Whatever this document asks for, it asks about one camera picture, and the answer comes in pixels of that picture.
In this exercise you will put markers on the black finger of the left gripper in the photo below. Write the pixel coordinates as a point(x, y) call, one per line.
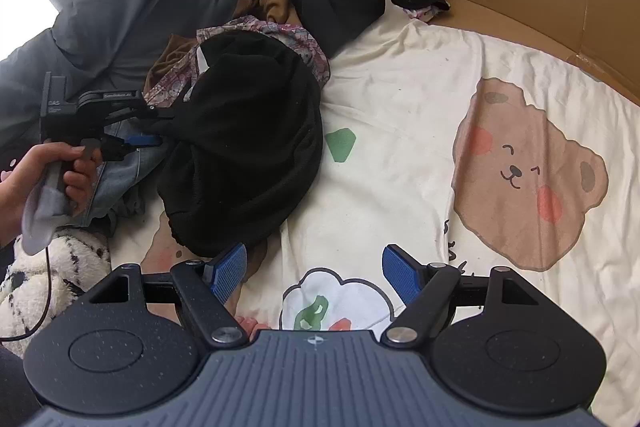
point(154, 112)

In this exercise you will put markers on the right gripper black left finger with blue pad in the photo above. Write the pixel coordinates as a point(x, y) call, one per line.
point(203, 288)

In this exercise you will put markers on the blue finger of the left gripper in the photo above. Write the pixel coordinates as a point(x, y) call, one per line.
point(135, 142)

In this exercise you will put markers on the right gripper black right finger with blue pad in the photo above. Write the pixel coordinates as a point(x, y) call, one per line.
point(425, 290)

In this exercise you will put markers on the black jacket bear pattern lining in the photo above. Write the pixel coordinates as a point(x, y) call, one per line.
point(246, 144)

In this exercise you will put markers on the person's left hand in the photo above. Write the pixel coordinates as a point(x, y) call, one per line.
point(16, 186)

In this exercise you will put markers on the light blue jeans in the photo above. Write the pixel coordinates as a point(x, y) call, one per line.
point(118, 193)

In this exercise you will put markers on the grey blanket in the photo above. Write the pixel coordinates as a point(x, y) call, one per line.
point(96, 44)

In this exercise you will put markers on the cream bear print bedsheet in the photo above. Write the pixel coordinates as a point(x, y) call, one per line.
point(470, 150)

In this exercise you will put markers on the brown printed t-shirt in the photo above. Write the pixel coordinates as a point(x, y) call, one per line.
point(272, 11)

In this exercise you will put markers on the white black spotted plush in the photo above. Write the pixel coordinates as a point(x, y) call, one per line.
point(40, 287)

